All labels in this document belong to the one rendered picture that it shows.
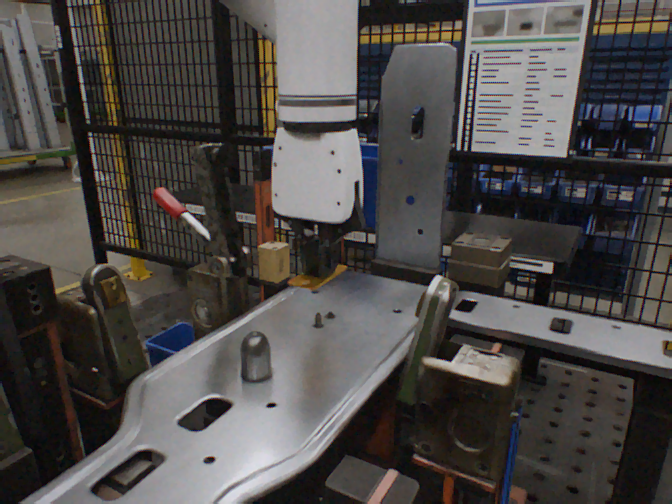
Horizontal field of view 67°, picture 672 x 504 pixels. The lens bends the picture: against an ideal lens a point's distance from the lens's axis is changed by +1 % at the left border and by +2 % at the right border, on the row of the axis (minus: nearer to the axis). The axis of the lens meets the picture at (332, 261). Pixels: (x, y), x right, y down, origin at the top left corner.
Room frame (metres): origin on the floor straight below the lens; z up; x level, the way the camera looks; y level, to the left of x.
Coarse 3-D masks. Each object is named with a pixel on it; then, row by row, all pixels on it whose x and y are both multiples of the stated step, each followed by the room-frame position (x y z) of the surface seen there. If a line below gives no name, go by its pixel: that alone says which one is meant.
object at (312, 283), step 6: (312, 270) 0.57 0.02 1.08; (336, 270) 0.59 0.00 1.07; (342, 270) 0.59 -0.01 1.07; (300, 276) 0.57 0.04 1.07; (306, 276) 0.57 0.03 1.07; (312, 276) 0.57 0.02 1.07; (318, 276) 0.57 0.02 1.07; (330, 276) 0.57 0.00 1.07; (288, 282) 0.55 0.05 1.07; (294, 282) 0.55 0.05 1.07; (300, 282) 0.55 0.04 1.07; (312, 282) 0.55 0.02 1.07; (318, 282) 0.55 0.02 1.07; (324, 282) 0.55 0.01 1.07; (306, 288) 0.54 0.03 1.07; (312, 288) 0.53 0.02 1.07
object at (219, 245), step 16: (208, 144) 0.66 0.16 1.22; (224, 144) 0.64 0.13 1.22; (192, 160) 0.67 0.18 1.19; (208, 160) 0.64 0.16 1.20; (224, 160) 0.63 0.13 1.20; (208, 176) 0.64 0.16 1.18; (224, 176) 0.66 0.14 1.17; (208, 192) 0.64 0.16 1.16; (224, 192) 0.66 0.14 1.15; (208, 208) 0.64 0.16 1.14; (224, 208) 0.66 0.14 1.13; (208, 224) 0.64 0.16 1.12; (224, 224) 0.65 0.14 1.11; (224, 240) 0.63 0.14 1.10; (240, 240) 0.66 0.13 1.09; (224, 256) 0.63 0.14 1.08; (240, 256) 0.65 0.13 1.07
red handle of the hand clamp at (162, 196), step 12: (156, 192) 0.70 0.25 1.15; (168, 192) 0.70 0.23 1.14; (168, 204) 0.69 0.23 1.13; (180, 204) 0.69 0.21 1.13; (180, 216) 0.68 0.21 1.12; (192, 216) 0.69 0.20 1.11; (192, 228) 0.67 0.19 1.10; (204, 228) 0.67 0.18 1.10; (204, 240) 0.66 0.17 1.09; (228, 252) 0.65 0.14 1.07
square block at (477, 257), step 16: (464, 240) 0.75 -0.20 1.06; (480, 240) 0.75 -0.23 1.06; (496, 240) 0.75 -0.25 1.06; (464, 256) 0.72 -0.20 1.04; (480, 256) 0.71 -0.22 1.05; (496, 256) 0.70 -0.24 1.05; (448, 272) 0.74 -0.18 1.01; (464, 272) 0.72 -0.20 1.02; (480, 272) 0.71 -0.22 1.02; (496, 272) 0.70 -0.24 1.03; (464, 288) 0.72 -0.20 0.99; (480, 288) 0.71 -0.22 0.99; (496, 288) 0.70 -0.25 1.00; (464, 304) 0.72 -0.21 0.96; (448, 336) 0.73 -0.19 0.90; (480, 336) 0.71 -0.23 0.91
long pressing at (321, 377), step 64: (256, 320) 0.59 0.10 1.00; (384, 320) 0.59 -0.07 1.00; (192, 384) 0.45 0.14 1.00; (256, 384) 0.45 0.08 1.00; (320, 384) 0.45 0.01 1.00; (384, 384) 0.46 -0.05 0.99; (128, 448) 0.35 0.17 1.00; (192, 448) 0.35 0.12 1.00; (256, 448) 0.35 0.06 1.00; (320, 448) 0.36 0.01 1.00
